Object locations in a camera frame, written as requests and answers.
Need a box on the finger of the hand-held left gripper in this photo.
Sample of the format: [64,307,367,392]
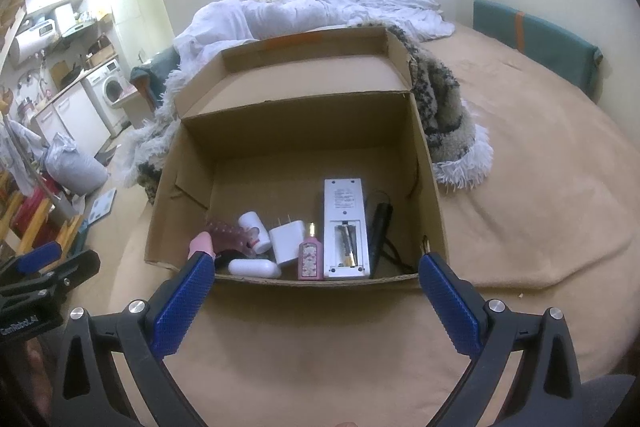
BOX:
[0,249,101,303]
[0,242,63,280]

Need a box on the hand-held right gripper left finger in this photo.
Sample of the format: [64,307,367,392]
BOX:
[50,252,216,427]

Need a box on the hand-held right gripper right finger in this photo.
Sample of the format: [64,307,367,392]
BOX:
[417,252,586,427]

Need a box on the pink plastic clip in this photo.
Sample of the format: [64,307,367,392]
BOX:
[187,231,217,258]

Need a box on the white earbuds case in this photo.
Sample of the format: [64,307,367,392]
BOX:
[227,259,282,279]

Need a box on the pink hair claw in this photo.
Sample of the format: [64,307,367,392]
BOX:
[205,216,261,258]

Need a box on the white pill bottle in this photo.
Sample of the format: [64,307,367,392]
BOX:
[238,212,273,254]

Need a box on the black cable device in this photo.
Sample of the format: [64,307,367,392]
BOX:
[364,191,416,279]

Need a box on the white charger plug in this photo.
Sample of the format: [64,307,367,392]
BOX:
[269,214,306,266]

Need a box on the pink perfume bottle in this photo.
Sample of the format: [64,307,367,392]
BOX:
[297,222,323,281]

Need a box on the white remote control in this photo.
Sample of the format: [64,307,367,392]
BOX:
[322,178,371,281]

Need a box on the brown cardboard box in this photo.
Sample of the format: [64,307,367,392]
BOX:
[144,27,448,290]

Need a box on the yellow wooden chair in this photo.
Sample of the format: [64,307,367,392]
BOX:
[0,172,83,258]

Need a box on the bathroom scale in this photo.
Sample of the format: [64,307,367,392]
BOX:
[87,188,117,223]

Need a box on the white trash bag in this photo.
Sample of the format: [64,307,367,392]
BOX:
[44,133,110,195]

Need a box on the hanging white cloth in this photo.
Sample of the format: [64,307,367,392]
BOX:
[0,119,43,192]

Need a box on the white kitchen cabinet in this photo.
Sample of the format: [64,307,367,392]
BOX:
[32,87,111,152]

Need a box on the wooden bedside cabinet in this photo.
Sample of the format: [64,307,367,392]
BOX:
[117,84,156,130]

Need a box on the white washing machine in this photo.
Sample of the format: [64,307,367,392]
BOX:
[82,59,128,128]

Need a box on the white water heater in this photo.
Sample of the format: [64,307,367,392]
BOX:
[10,21,61,64]

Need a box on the teal cushion with orange stripe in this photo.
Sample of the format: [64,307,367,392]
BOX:
[472,0,603,100]

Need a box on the white duvet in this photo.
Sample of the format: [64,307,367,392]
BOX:
[172,0,456,72]

